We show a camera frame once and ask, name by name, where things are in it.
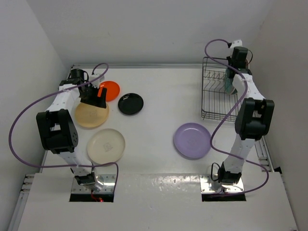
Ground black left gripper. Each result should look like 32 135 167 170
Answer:
79 83 106 108

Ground tan bear plate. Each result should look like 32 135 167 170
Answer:
75 103 110 128

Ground orange plate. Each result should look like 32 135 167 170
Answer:
98 81 120 102

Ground red teal floral plate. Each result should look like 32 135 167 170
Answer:
245 61 250 69
224 69 237 95

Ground black glossy plate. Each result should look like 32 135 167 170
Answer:
118 93 144 116

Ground cream bear plate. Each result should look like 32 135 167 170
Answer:
87 128 126 164

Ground lavender plastic plate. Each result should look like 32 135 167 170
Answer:
173 123 211 159

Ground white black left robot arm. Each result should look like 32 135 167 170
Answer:
36 69 107 188

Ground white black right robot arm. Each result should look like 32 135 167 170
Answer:
218 46 275 185

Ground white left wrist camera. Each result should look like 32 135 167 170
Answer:
89 74 105 88

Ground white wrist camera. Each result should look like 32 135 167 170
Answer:
89 74 105 88
229 39 243 49

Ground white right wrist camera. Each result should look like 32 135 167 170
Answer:
229 39 243 49

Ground black wire dish rack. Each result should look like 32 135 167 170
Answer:
201 57 240 121

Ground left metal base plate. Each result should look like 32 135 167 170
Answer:
71 174 116 194

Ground metal base plate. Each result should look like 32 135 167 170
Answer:
199 174 244 194
71 174 116 194

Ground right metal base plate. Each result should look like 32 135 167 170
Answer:
199 174 244 194

